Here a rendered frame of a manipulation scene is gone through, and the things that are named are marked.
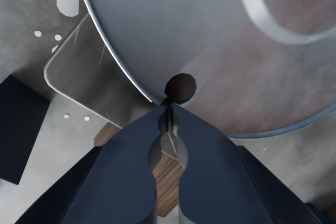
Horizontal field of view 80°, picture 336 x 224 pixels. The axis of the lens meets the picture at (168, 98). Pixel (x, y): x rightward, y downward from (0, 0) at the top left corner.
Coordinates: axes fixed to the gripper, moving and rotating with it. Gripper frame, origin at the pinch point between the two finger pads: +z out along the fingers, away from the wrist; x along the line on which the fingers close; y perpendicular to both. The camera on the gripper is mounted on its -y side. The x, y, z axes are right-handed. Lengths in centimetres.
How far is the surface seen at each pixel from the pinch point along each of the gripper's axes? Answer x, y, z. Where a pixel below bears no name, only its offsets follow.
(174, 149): 0.3, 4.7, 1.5
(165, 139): -0.4, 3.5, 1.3
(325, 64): 12.6, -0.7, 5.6
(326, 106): 14.6, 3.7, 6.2
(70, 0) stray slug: -10.1, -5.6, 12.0
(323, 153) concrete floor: 138, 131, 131
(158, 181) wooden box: -6, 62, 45
